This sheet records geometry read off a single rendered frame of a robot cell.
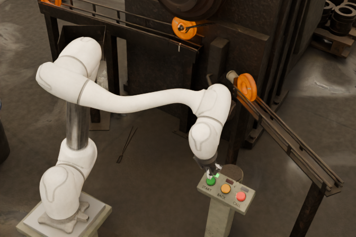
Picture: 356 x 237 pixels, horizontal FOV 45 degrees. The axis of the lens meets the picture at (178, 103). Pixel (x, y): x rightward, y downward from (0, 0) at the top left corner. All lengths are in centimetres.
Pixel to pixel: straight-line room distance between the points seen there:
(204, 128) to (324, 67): 245
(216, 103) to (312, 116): 180
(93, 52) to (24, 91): 178
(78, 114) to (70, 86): 32
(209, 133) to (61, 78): 55
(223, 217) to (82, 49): 100
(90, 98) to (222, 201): 77
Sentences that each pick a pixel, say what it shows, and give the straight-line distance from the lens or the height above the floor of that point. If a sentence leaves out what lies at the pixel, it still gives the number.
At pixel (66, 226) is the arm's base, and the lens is 208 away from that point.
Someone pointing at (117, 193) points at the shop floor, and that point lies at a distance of 265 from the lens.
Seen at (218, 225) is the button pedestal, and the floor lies 36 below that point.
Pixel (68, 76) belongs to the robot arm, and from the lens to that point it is 155.
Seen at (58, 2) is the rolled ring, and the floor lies 64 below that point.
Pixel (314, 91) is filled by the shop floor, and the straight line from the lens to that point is 355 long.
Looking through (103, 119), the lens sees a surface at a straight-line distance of 306.
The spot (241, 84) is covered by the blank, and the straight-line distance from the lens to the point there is 231.
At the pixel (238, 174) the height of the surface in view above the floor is 52.
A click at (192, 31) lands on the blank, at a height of 81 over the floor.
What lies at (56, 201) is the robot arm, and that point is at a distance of 196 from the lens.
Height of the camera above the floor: 214
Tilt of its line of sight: 42 degrees down
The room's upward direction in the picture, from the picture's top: 4 degrees clockwise
